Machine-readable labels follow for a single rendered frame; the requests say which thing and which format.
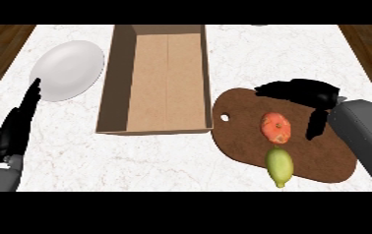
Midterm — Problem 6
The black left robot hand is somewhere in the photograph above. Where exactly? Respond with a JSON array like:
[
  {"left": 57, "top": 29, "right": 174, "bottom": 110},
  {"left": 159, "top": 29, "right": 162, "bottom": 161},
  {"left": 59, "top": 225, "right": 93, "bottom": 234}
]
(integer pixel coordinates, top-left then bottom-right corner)
[{"left": 0, "top": 78, "right": 44, "bottom": 162}]

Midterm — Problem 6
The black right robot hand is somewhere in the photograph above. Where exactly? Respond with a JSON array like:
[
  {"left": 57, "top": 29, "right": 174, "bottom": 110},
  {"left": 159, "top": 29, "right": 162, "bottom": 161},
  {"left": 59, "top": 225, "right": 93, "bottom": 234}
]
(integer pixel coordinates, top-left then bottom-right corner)
[{"left": 252, "top": 78, "right": 341, "bottom": 142}]

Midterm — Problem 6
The orange round squash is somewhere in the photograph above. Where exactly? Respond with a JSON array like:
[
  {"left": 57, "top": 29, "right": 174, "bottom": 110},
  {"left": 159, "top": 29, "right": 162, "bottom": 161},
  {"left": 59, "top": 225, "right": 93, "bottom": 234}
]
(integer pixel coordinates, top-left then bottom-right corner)
[{"left": 260, "top": 111, "right": 294, "bottom": 146}]

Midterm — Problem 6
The brown wooden cutting board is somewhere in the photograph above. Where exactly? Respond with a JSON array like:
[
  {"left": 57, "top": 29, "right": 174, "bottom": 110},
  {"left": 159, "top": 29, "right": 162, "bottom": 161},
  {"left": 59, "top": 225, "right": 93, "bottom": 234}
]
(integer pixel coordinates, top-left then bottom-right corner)
[{"left": 211, "top": 87, "right": 359, "bottom": 184}]

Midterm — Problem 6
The open cardboard box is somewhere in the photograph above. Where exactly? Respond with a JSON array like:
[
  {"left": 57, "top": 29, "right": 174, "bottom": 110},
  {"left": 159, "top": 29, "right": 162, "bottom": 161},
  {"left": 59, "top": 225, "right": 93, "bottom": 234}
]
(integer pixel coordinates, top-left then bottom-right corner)
[{"left": 94, "top": 25, "right": 215, "bottom": 137}]

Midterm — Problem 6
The white oval plate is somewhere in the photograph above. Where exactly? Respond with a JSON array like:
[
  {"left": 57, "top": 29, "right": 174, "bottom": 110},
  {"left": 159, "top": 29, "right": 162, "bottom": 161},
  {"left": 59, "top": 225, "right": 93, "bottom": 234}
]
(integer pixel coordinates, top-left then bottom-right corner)
[{"left": 29, "top": 39, "right": 106, "bottom": 103}]

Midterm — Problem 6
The green oval fruit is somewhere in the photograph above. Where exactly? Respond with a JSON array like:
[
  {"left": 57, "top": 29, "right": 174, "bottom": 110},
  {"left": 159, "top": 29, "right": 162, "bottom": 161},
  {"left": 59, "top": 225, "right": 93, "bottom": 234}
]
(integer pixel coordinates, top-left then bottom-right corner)
[{"left": 263, "top": 146, "right": 295, "bottom": 189}]

